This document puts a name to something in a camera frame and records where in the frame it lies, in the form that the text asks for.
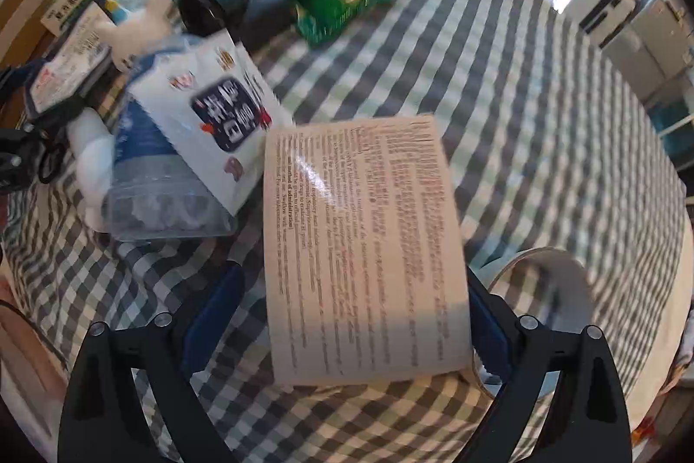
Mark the white plush bear toy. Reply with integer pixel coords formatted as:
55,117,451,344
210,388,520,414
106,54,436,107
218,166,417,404
67,0,173,233

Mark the clear jar blue label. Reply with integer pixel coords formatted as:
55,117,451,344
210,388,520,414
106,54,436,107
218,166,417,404
102,35,236,242

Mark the grey tape roll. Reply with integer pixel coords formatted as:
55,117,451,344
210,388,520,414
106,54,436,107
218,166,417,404
469,247,594,400

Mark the black round jar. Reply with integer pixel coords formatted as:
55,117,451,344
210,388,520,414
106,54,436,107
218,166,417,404
175,0,296,54

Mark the beige printed medicine box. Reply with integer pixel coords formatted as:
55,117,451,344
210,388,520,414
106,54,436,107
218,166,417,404
263,115,471,387

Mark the white printed packet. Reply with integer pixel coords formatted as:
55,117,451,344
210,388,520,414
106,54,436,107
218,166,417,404
25,2,112,120

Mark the brown cardboard box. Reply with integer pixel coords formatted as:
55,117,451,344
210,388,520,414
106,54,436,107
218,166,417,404
1,0,55,70

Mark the white blue snack packet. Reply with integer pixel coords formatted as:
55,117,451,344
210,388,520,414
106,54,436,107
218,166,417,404
131,30,293,215

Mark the checkered tablecloth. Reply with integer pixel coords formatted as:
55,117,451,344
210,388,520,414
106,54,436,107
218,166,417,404
1,0,693,462

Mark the grey mini fridge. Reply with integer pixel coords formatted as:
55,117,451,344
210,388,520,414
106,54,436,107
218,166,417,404
603,0,693,103

